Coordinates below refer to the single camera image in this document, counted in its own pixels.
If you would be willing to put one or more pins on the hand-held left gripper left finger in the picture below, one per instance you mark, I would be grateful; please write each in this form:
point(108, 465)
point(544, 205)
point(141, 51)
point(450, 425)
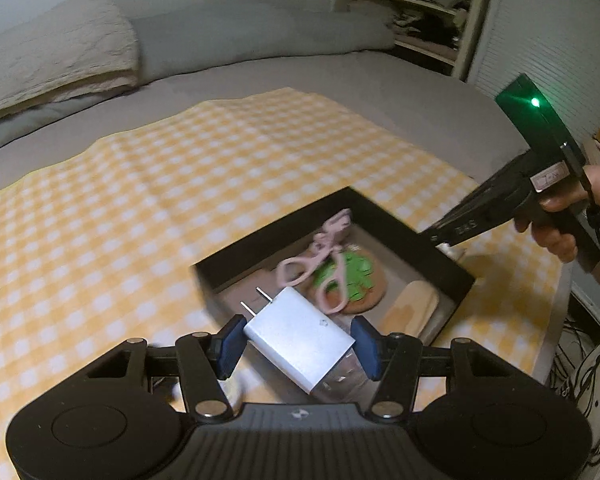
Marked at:
point(227, 351)

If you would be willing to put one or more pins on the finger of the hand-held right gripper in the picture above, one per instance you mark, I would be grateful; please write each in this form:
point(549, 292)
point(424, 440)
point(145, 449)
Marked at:
point(452, 227)

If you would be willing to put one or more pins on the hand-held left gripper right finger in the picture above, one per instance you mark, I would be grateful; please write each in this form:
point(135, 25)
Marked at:
point(367, 351)

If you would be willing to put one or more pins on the oval wooden comb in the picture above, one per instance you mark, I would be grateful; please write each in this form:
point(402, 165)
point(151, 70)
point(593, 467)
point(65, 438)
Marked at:
point(412, 307)

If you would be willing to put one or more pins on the black rectangular box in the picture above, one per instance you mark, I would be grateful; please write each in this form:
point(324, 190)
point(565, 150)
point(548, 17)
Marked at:
point(385, 217)

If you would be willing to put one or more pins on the white wall charger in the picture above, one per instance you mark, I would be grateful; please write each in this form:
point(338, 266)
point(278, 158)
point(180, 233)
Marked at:
point(295, 332)

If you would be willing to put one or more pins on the pink scissors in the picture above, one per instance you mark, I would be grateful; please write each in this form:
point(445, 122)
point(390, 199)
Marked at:
point(325, 250)

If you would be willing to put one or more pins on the round brown coaster green cactus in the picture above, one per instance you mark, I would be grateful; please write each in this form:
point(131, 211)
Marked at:
point(370, 287)

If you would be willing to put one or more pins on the white open linen shelf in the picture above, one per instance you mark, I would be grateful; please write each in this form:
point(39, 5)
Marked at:
point(480, 10)

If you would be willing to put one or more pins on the yellow white checkered blanket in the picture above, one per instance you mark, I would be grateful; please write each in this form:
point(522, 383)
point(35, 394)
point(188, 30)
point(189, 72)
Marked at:
point(105, 210)

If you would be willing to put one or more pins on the grey pillow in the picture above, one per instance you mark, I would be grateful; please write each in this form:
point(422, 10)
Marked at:
point(255, 40)

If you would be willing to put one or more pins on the cream quilted pillow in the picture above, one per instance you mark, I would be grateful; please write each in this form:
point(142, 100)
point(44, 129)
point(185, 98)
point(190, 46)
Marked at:
point(55, 60)

